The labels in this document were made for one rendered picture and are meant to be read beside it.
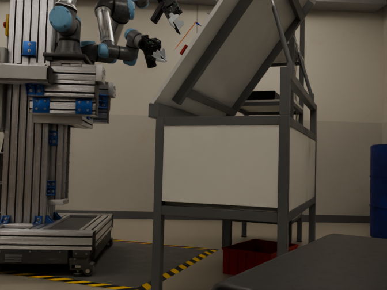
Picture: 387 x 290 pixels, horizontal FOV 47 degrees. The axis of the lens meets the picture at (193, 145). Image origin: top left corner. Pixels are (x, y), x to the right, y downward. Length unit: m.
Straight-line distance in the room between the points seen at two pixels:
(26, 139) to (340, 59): 3.59
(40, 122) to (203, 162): 1.10
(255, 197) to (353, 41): 3.68
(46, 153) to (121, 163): 2.13
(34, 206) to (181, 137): 1.09
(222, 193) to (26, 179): 1.26
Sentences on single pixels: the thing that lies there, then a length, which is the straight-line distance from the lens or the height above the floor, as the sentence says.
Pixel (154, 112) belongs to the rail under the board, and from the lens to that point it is 2.03.
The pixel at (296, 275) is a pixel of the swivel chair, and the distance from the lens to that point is 0.48.
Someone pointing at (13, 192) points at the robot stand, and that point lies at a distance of 2.74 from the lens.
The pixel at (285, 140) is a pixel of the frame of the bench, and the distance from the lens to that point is 1.84.
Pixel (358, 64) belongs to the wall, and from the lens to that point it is 5.29.
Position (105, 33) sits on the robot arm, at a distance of 2.57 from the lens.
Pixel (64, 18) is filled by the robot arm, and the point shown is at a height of 1.32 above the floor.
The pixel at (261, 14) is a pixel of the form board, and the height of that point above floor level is 1.40.
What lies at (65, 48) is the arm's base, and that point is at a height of 1.20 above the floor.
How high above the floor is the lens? 0.59
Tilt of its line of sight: 3 degrees up
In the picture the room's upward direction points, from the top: 1 degrees clockwise
